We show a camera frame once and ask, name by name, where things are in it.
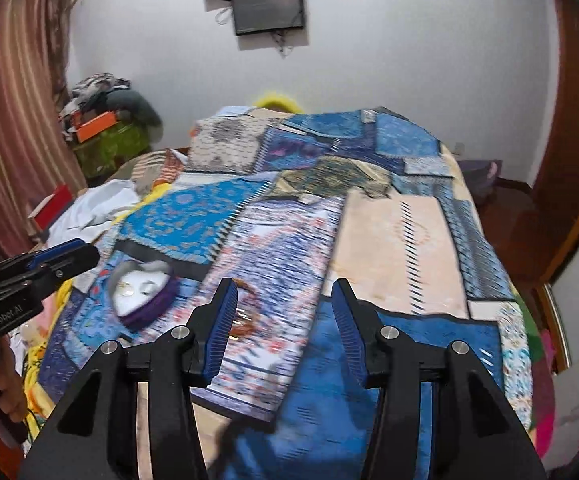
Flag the brown wooden door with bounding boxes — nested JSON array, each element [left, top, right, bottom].
[[492, 0, 579, 291]]

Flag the yellow cloth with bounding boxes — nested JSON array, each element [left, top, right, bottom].
[[19, 280, 75, 441]]

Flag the yellow fluffy object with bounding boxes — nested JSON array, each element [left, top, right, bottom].
[[253, 89, 304, 112]]

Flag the white cloth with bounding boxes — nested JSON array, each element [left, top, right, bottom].
[[46, 179, 142, 250]]

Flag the orange box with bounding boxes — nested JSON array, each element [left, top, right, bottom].
[[76, 111, 120, 144]]

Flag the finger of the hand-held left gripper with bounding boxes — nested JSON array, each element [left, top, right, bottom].
[[28, 244, 101, 295], [25, 238, 88, 268]]

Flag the green patterned bag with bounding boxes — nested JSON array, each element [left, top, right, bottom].
[[72, 122, 152, 181]]

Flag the blue patchwork blanket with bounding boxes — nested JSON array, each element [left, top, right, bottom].
[[33, 105, 536, 480]]

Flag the red box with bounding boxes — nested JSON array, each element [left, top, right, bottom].
[[28, 184, 76, 231]]

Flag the purple cloth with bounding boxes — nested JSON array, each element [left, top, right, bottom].
[[457, 157, 504, 201]]

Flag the small black wall monitor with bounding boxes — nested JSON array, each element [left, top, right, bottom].
[[231, 0, 306, 37]]

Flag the gold and red bangles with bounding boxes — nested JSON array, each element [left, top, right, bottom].
[[226, 277, 262, 341]]

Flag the person's left hand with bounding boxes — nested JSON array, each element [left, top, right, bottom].
[[0, 334, 29, 423]]

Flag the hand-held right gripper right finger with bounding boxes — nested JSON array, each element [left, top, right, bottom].
[[330, 277, 549, 480]]

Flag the striped pink curtain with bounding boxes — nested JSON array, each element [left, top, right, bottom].
[[0, 0, 90, 261]]

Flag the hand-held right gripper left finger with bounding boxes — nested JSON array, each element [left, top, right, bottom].
[[16, 277, 240, 480]]

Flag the pile of clothes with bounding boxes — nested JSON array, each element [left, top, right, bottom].
[[59, 74, 164, 142]]

